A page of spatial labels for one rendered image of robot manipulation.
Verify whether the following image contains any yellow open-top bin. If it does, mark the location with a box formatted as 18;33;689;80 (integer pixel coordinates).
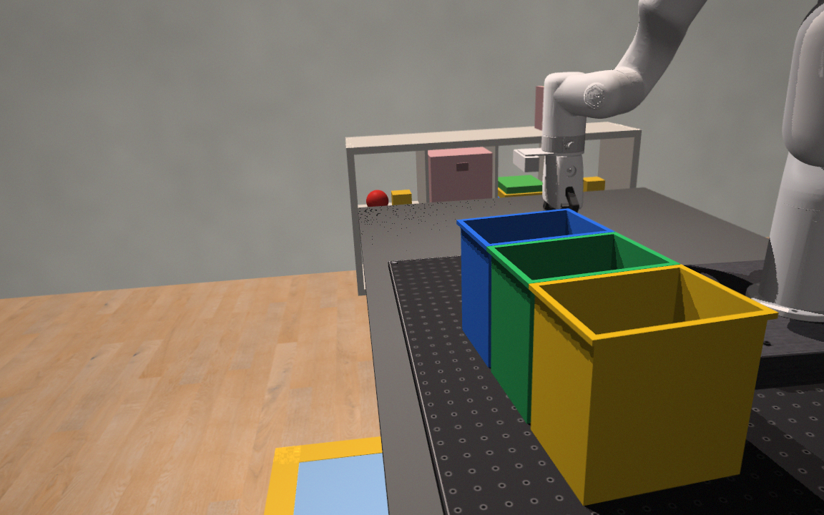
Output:
531;265;778;506

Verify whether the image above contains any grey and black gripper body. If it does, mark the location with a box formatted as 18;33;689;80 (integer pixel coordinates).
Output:
542;151;584;210

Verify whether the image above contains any blue bin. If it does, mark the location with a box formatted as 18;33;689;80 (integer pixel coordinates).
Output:
459;208;614;368

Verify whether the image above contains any green open-top bin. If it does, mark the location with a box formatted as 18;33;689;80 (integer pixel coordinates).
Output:
489;232;679;424

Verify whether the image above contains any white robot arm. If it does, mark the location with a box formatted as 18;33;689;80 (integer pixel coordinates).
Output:
513;0;824;322

